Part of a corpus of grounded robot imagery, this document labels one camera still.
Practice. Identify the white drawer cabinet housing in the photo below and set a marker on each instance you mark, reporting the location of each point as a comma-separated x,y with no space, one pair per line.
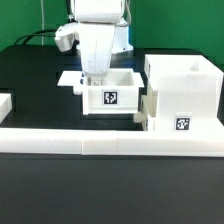
189,89

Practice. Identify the white marker sheet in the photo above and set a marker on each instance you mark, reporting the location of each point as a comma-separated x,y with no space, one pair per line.
70,78

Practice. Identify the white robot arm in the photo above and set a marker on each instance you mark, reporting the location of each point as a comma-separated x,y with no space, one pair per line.
115,12

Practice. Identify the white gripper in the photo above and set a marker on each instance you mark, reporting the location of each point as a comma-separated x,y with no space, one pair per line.
96,42

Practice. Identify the white obstacle fence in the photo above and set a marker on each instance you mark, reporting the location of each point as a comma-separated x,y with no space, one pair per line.
57,141

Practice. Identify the white drawer box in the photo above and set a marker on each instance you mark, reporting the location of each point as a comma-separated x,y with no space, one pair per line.
118,93
146,116

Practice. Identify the white drawer box front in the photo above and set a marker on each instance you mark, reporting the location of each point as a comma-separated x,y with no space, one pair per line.
146,116

